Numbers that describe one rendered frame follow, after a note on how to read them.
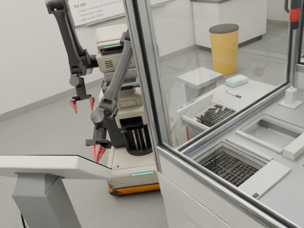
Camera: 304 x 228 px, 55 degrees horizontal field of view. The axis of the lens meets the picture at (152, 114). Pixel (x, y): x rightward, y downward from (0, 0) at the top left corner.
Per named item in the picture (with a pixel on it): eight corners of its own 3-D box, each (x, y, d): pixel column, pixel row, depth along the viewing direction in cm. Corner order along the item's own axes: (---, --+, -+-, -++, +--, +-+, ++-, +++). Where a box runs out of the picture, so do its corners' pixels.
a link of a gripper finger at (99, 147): (97, 162, 119) (100, 140, 122) (82, 162, 121) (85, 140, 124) (104, 165, 125) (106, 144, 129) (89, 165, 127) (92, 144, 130)
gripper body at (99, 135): (106, 143, 121) (108, 126, 124) (84, 143, 124) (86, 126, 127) (112, 147, 127) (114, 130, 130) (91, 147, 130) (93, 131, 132)
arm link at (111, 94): (145, 40, 145) (125, 35, 146) (145, 34, 140) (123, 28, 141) (117, 119, 133) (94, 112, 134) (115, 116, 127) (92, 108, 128)
